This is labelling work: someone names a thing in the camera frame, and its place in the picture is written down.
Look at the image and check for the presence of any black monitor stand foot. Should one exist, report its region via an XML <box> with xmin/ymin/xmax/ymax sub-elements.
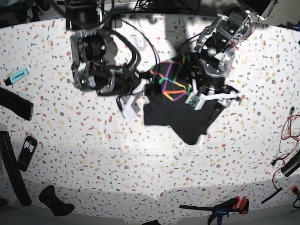
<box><xmin>111</xmin><ymin>14</ymin><xmax>122</xmax><ymax>29</ymax></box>

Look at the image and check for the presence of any red wire bundle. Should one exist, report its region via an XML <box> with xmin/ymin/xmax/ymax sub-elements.
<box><xmin>271</xmin><ymin>107</ymin><xmax>300</xmax><ymax>188</ymax></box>

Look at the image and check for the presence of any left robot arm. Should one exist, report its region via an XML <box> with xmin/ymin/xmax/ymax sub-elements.
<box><xmin>186</xmin><ymin>7</ymin><xmax>256</xmax><ymax>111</ymax></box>

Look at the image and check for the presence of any black game controller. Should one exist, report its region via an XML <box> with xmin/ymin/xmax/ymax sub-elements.
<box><xmin>39</xmin><ymin>185</ymin><xmax>75</xmax><ymax>216</ymax></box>

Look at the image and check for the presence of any blue highlighter marker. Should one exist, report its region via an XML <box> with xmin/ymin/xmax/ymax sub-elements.
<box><xmin>5</xmin><ymin>68</ymin><xmax>29</xmax><ymax>86</ymax></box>

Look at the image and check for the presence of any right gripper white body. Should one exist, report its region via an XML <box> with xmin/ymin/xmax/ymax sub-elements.
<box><xmin>118</xmin><ymin>79</ymin><xmax>149</xmax><ymax>119</ymax></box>

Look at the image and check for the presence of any black cylinder right edge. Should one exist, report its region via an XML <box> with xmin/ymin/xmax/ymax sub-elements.
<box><xmin>281</xmin><ymin>155</ymin><xmax>300</xmax><ymax>177</ymax></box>

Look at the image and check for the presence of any dark grey T-shirt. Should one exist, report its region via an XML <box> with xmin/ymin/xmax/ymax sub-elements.
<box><xmin>143</xmin><ymin>53</ymin><xmax>224</xmax><ymax>145</ymax></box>

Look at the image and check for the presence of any red black clamp left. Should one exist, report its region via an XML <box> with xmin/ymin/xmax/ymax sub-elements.
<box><xmin>0</xmin><ymin>197</ymin><xmax>8</xmax><ymax>207</ymax></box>

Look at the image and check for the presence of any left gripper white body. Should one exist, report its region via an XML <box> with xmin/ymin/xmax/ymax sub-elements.
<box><xmin>185</xmin><ymin>79</ymin><xmax>241</xmax><ymax>110</ymax></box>

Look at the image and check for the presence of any black cable bundle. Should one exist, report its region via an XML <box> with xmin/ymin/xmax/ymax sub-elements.
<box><xmin>132</xmin><ymin>0</ymin><xmax>202</xmax><ymax>14</ymax></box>

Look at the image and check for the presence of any long black bar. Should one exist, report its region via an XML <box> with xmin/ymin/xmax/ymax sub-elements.
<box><xmin>0</xmin><ymin>131</ymin><xmax>32</xmax><ymax>207</ymax></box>

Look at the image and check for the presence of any black TV remote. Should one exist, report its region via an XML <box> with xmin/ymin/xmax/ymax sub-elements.
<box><xmin>17</xmin><ymin>136</ymin><xmax>38</xmax><ymax>172</ymax></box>

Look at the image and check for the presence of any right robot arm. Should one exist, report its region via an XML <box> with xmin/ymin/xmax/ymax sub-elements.
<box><xmin>49</xmin><ymin>0</ymin><xmax>150</xmax><ymax>120</ymax></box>

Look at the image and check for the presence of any black folded cloth strip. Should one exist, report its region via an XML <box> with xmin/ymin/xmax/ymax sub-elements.
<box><xmin>0</xmin><ymin>88</ymin><xmax>34</xmax><ymax>121</ymax></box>

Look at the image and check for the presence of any small red connector block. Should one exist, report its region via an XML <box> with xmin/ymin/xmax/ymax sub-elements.
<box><xmin>291</xmin><ymin>186</ymin><xmax>300</xmax><ymax>195</ymax></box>

